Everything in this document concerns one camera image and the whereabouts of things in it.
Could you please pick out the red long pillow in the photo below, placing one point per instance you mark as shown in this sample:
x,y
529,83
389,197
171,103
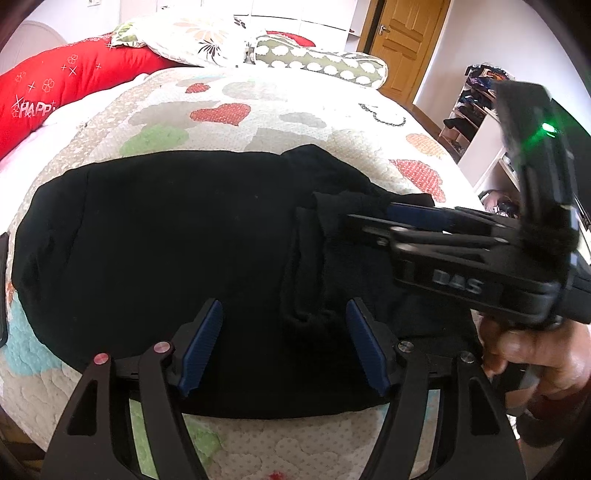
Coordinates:
x,y
36,87

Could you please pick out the small red pillow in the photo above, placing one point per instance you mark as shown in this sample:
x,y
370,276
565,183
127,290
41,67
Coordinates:
x,y
300,40

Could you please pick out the white open shelf unit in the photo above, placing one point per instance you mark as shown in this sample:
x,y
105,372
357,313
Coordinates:
x,y
472,134

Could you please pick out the white bed sheet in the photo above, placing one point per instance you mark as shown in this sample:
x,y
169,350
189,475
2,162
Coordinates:
x,y
26,161

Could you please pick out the green white dotted pillow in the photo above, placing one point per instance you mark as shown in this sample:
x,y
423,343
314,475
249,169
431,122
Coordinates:
x,y
277,51

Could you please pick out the black pants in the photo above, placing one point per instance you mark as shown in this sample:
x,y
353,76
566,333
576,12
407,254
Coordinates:
x,y
116,256

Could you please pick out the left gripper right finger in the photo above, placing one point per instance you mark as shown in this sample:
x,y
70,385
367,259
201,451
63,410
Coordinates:
x,y
473,438

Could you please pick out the wooden door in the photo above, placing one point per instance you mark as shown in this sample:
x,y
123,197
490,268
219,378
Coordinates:
x,y
403,33

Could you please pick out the right forearm grey sleeve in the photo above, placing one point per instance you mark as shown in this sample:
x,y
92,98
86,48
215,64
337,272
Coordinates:
x,y
554,408

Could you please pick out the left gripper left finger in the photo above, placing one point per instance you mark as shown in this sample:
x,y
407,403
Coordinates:
x,y
94,437

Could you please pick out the right hand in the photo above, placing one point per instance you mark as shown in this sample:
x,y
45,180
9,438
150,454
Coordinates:
x,y
562,353

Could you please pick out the curved bed headboard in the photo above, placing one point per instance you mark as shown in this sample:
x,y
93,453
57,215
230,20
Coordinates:
x,y
29,39

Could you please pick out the patchwork heart quilt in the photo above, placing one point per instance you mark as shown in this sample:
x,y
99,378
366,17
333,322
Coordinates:
x,y
260,109

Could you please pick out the white floral pillow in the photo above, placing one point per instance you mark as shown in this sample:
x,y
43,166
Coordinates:
x,y
197,42

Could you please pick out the black tracker camera box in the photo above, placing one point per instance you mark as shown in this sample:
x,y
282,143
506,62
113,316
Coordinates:
x,y
541,157

